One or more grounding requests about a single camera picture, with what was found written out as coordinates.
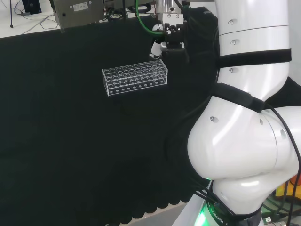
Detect yellow stop button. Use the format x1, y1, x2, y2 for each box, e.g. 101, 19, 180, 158
275, 175, 301, 201

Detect clear test tube rack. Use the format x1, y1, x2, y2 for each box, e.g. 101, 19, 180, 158
101, 59, 169, 97

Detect grey metal box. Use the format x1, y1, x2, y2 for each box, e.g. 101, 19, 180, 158
49, 0, 106, 30

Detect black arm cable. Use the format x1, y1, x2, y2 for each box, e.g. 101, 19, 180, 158
264, 101, 301, 226

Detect black bench cloth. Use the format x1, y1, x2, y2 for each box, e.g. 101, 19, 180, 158
0, 6, 301, 226

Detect black tripod leg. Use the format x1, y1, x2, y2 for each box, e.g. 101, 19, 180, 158
8, 0, 15, 29

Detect clear glass test tube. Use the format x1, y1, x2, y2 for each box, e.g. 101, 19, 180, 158
152, 56, 159, 79

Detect green cable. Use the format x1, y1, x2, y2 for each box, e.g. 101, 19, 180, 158
135, 0, 166, 36

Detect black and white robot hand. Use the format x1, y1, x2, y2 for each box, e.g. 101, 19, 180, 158
149, 13, 188, 59

